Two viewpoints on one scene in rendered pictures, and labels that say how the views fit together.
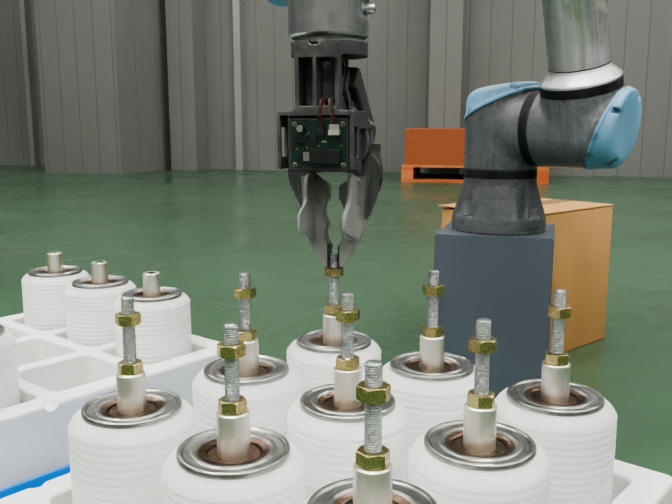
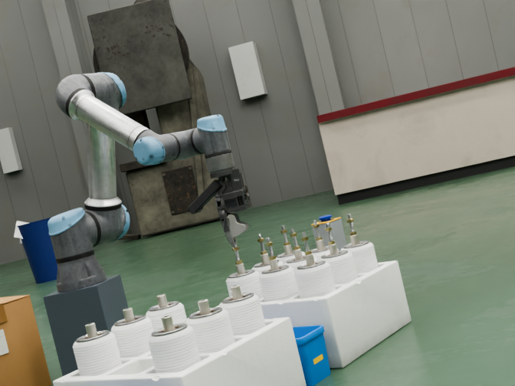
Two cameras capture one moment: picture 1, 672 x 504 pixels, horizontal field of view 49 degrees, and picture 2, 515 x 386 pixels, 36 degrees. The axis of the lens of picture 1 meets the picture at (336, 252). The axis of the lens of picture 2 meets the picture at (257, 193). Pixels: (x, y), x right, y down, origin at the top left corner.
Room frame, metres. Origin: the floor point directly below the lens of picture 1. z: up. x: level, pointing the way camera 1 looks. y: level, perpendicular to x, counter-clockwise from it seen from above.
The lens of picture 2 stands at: (0.75, 2.19, 0.55)
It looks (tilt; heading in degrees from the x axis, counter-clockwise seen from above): 2 degrees down; 267
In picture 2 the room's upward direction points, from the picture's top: 13 degrees counter-clockwise
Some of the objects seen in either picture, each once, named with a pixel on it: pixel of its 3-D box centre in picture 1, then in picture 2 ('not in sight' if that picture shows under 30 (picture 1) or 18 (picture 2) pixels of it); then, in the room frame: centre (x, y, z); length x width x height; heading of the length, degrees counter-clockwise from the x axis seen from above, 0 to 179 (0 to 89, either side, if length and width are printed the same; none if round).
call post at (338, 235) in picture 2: not in sight; (337, 269); (0.42, -0.28, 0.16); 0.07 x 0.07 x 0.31; 49
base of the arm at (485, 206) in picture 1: (499, 198); (78, 269); (1.20, -0.27, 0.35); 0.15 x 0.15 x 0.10
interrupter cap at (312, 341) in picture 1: (333, 341); (241, 274); (0.72, 0.00, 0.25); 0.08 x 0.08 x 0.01
